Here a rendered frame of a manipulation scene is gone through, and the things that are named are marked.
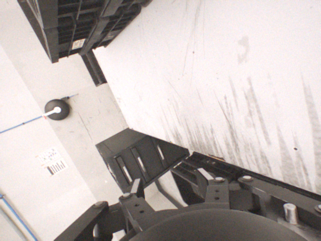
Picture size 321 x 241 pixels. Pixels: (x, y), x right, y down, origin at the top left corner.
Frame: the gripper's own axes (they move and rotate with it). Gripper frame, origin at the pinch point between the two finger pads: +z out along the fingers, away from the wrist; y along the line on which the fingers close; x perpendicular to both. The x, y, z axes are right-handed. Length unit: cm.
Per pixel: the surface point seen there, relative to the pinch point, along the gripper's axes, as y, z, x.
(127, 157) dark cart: -29, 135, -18
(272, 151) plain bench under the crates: 19.6, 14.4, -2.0
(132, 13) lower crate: -1.8, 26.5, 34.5
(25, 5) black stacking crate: -38, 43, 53
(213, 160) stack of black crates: 32, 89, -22
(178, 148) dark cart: 21, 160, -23
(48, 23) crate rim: -15.5, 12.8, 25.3
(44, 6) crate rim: -12.7, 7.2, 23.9
